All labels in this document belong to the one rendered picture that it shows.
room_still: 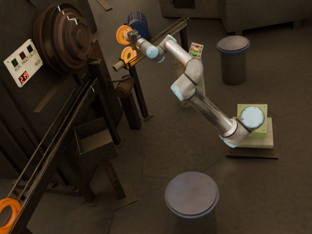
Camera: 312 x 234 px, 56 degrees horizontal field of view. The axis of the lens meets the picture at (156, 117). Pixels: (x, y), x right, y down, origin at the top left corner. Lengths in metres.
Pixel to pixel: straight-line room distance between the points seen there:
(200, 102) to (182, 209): 0.68
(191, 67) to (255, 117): 0.62
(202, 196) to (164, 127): 1.20
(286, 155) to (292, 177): 0.21
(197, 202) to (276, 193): 0.75
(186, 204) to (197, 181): 0.17
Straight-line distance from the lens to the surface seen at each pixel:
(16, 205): 1.84
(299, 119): 2.86
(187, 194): 1.79
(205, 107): 1.97
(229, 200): 2.26
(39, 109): 2.04
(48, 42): 1.99
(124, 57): 2.56
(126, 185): 2.46
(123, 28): 2.47
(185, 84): 1.84
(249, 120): 2.18
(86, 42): 2.14
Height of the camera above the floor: 1.91
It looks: 40 degrees down
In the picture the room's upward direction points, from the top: 14 degrees counter-clockwise
